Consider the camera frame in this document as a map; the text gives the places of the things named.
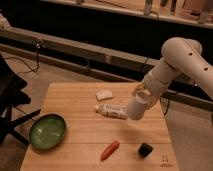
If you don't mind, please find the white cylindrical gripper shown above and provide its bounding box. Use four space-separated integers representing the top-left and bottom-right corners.
126 84 156 120

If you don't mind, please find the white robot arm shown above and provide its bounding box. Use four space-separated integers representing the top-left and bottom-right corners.
126 37 213 120

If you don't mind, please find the black ceramic cup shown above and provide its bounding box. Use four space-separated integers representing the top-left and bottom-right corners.
138 143 153 158

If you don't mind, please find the white plastic bottle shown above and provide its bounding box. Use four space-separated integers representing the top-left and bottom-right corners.
94 104 128 120

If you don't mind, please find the orange carrot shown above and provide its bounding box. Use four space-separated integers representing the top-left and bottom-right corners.
100 141 120 161

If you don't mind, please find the green bowl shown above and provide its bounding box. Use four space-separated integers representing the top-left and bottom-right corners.
29 114 66 150

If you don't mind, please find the black cable on floor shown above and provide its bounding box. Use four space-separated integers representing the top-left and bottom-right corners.
3 39 44 75

